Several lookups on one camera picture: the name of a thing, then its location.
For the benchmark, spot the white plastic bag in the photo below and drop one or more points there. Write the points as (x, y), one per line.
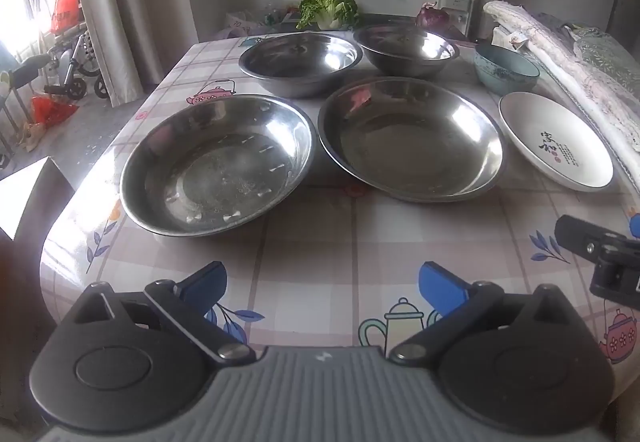
(245, 24)

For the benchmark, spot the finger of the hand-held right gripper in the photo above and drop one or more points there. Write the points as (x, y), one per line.
(580, 234)

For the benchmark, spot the deep steel bowl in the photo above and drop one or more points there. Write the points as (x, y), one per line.
(405, 52)

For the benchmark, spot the wheelchair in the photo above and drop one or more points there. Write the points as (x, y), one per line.
(75, 66)

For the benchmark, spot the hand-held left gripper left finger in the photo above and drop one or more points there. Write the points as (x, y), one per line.
(205, 284)

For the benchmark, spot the blue ceramic bowl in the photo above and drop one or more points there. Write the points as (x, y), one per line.
(505, 71)

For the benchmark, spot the white paper tag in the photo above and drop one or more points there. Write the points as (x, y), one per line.
(515, 40)

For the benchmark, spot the green lace pillow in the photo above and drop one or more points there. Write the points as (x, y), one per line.
(610, 56)

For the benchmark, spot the purple onion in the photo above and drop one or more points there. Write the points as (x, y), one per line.
(432, 16)

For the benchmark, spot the cardboard box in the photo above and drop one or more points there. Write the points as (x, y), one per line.
(40, 207)

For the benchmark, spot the wide shallow steel basin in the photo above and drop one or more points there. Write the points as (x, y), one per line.
(295, 64)

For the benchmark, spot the white rolled quilt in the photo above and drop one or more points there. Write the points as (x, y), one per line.
(565, 66)

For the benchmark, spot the napa cabbage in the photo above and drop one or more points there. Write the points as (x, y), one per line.
(325, 9)

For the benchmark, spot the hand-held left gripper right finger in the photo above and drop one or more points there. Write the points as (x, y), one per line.
(442, 289)

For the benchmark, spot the black padded seat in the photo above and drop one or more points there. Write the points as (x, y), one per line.
(30, 71)

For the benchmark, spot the red hanging plastic bag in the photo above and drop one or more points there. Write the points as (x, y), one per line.
(65, 9)

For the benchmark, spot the red crumpled bag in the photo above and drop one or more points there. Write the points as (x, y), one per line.
(52, 109)

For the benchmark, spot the white ceramic plate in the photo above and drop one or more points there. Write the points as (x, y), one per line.
(530, 121)

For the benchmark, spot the large speckled steel plate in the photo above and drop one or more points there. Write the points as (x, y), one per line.
(215, 171)

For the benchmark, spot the beige crumpled bag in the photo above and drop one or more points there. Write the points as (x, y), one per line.
(32, 136)

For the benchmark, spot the white water dispenser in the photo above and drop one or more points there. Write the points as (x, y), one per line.
(457, 6)

